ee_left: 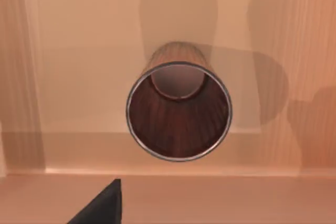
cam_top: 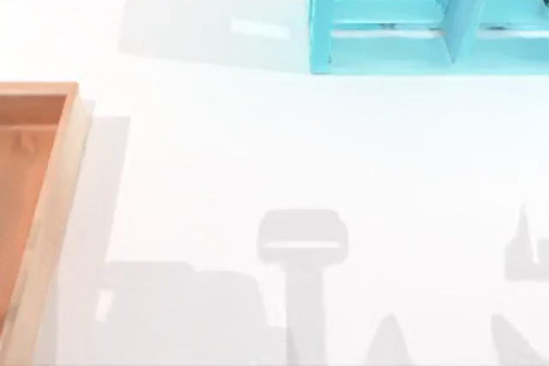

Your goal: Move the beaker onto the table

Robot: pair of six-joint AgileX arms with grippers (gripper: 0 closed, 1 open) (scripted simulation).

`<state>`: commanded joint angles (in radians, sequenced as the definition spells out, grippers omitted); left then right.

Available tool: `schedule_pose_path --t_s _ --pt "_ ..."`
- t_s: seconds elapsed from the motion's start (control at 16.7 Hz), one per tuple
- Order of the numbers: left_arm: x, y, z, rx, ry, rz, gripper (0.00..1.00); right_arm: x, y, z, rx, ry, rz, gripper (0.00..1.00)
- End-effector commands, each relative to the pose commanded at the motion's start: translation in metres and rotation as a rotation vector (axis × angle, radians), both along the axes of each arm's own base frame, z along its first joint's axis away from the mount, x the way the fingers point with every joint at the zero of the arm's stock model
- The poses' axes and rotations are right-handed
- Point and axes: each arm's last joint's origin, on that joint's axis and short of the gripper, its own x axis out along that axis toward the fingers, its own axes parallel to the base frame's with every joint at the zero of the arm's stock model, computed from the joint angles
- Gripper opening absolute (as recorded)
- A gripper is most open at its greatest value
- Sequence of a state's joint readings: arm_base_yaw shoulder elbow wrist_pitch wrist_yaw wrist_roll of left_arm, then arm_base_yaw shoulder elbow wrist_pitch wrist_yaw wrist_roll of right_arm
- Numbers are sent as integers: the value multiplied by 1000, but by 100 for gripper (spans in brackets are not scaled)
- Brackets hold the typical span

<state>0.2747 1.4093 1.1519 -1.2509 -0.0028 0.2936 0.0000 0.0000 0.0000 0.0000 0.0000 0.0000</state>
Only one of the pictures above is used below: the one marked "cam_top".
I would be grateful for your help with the light blue rack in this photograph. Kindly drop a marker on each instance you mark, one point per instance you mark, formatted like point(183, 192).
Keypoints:
point(390, 10)

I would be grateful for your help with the shallow salmon-coloured box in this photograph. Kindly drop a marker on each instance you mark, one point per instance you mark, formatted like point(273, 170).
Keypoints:
point(30, 169)

